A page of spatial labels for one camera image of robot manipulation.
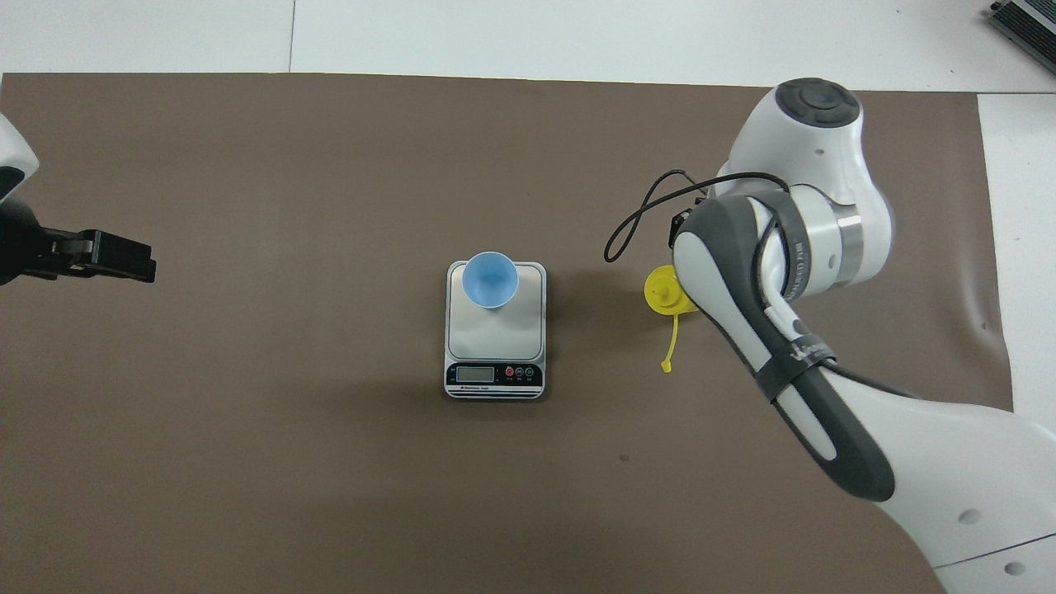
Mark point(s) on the light blue plastic cup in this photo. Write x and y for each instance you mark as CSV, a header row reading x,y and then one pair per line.
x,y
491,280

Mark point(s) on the brown paper table mat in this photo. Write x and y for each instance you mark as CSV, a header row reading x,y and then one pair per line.
x,y
330,165

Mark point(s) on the silver digital kitchen scale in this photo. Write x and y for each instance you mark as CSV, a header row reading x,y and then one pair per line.
x,y
495,338

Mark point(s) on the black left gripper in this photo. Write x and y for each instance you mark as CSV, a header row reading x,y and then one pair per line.
x,y
21,243

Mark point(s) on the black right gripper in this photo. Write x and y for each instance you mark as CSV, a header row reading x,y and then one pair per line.
x,y
683,224

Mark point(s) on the yellow squeeze bottle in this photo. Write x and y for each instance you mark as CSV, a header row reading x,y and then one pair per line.
x,y
664,289

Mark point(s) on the grey ribbed metal device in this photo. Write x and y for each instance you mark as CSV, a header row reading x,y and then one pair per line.
x,y
1031,25

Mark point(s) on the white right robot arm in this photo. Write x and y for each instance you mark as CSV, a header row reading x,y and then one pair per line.
x,y
949,478

